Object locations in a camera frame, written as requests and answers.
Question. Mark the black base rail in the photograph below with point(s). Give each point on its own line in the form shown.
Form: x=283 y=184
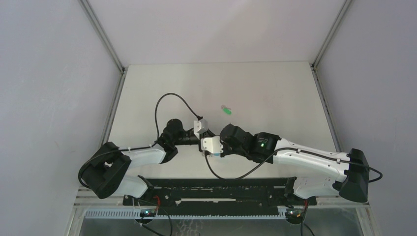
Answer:
x=215 y=197

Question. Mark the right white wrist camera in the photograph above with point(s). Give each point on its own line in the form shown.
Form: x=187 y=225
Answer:
x=212 y=145

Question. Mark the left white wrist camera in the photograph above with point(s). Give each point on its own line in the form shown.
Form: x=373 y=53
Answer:
x=200 y=127

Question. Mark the key with green tag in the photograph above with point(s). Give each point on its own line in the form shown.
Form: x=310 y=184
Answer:
x=226 y=110

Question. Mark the metal key organiser with rings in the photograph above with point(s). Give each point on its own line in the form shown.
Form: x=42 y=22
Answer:
x=210 y=155

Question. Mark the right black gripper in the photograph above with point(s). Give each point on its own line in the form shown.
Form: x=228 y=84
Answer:
x=225 y=152

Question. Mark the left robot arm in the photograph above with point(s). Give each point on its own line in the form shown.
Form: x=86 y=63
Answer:
x=106 y=172

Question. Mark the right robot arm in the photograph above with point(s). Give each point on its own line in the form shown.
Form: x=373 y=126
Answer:
x=345 y=174

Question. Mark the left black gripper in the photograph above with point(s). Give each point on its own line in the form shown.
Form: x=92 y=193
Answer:
x=208 y=133

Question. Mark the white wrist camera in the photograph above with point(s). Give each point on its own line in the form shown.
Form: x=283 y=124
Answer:
x=200 y=127
x=212 y=145

